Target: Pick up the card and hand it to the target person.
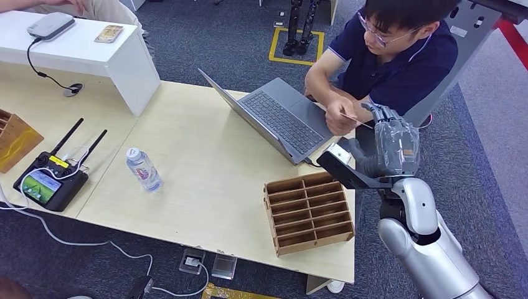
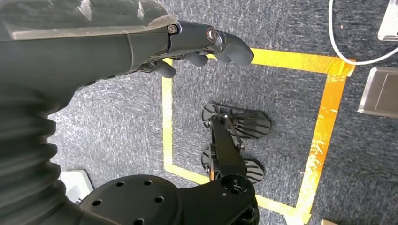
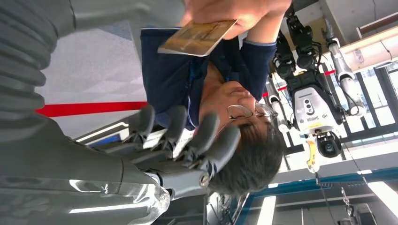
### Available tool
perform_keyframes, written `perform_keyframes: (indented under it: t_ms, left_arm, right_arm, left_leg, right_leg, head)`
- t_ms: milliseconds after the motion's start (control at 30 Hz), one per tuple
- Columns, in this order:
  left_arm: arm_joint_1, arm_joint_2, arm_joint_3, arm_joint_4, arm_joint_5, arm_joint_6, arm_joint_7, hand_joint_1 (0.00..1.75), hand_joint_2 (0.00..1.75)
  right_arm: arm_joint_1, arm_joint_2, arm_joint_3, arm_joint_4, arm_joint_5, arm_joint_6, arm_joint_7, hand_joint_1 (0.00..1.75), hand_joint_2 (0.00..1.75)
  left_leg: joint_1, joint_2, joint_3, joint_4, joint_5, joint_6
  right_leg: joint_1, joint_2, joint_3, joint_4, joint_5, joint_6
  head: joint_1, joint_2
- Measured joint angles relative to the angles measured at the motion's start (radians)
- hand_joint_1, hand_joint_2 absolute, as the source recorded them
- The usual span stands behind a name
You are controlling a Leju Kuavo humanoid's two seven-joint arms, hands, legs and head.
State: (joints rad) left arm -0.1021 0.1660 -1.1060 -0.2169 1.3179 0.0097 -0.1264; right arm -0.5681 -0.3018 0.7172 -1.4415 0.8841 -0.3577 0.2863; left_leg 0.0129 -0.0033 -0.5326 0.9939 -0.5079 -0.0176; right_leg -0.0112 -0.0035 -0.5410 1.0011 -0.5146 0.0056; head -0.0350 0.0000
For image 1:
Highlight white desk foot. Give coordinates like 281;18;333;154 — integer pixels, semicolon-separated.
306;275;346;295

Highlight black power adapter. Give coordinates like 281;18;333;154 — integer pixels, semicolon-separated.
125;275;153;299

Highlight grey open laptop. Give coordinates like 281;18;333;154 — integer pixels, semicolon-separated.
197;68;336;166

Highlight long white cable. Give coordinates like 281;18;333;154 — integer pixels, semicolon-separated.
0;145;154;277

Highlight square floor socket lid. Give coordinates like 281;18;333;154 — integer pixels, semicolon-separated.
211;254;238;281

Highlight pale wrist camera on bracket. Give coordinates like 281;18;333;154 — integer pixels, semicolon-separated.
316;142;395;191

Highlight black router cable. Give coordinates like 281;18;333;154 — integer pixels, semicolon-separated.
26;37;79;92

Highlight floor socket with plug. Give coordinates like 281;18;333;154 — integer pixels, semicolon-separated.
179;247;206;276

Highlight yellow floor tape square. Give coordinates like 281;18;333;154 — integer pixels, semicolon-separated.
268;27;325;66

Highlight grey flat router box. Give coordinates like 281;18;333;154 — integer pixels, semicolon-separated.
27;12;77;42

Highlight white plug cable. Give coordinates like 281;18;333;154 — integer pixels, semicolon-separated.
150;259;210;298

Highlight wooden slotted card organizer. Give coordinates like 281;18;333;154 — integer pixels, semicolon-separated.
263;171;356;257

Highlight grey metal stand column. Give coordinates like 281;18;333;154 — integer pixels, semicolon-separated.
403;0;502;128

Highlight gold patterned floor plate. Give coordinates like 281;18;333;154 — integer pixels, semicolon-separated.
201;283;281;299

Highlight black controller with antennas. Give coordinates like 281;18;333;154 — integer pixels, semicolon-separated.
13;118;108;213

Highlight person in beige trousers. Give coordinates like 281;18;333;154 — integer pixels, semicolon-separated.
0;0;157;59

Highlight brown rounded object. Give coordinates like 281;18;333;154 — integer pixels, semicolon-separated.
0;278;32;299

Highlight white desk riser shelf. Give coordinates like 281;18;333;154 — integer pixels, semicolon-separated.
0;11;161;117

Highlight clear plastic water bottle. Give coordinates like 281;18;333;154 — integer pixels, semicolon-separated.
125;147;163;194

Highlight person's glasses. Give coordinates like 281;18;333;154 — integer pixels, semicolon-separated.
357;11;426;47

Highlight red bar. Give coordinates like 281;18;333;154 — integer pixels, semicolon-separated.
493;18;528;73

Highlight dark metal beam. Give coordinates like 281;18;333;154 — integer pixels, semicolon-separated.
470;0;528;26

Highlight gold patterned phone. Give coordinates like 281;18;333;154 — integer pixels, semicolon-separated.
94;25;125;44

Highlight person's right hand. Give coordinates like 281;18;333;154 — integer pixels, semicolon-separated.
324;96;359;136

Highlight thin card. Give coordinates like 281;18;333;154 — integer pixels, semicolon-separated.
340;112;375;130

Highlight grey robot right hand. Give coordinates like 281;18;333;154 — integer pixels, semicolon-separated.
347;102;422;179

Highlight black robot legs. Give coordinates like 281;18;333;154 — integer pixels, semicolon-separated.
282;0;323;57

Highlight brown wooden box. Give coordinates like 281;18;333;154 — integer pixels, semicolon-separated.
0;109;45;174

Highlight grey desk cable grommet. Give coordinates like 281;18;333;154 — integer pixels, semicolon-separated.
63;83;85;98

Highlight white table leg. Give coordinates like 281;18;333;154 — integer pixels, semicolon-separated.
328;0;341;26

